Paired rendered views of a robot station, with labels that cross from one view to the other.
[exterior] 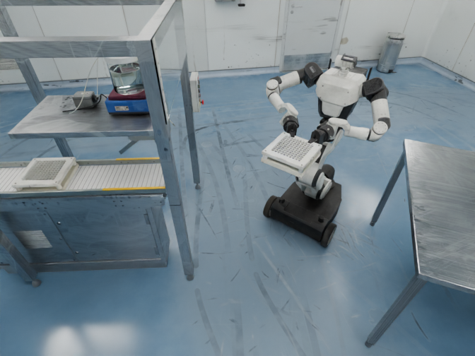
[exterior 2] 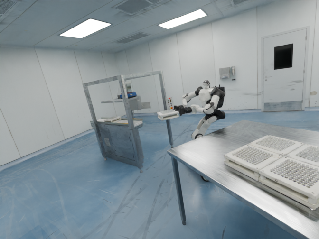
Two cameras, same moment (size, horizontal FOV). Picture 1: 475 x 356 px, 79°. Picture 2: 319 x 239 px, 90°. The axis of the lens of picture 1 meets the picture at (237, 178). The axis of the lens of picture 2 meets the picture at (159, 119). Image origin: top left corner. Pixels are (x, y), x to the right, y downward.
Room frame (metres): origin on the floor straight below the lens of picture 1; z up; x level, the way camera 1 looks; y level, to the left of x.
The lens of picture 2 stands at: (-0.35, -1.68, 1.50)
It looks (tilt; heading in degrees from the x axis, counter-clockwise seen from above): 14 degrees down; 43
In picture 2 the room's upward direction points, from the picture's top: 10 degrees counter-clockwise
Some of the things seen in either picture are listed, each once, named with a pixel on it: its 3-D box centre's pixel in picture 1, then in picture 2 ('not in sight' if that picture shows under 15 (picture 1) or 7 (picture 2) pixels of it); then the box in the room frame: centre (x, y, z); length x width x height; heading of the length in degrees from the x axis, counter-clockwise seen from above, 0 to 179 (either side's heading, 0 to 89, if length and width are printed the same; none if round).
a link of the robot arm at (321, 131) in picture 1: (320, 136); (183, 110); (1.42, -0.48, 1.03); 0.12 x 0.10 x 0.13; 137
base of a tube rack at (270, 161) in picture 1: (291, 156); (167, 116); (1.29, -0.30, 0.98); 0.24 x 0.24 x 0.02; 55
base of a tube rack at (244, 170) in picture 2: not in sight; (251, 162); (0.71, -1.45, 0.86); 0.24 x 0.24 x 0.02; 67
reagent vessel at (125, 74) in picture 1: (125, 68); not in sight; (1.31, 0.51, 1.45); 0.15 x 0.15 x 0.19
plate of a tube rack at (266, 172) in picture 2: not in sight; (296, 173); (0.61, -1.67, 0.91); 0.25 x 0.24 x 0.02; 157
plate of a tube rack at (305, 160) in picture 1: (292, 149); (167, 112); (1.29, -0.30, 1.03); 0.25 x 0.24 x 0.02; 55
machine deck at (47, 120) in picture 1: (96, 114); (120, 99); (1.26, 0.69, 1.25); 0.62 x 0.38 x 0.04; 93
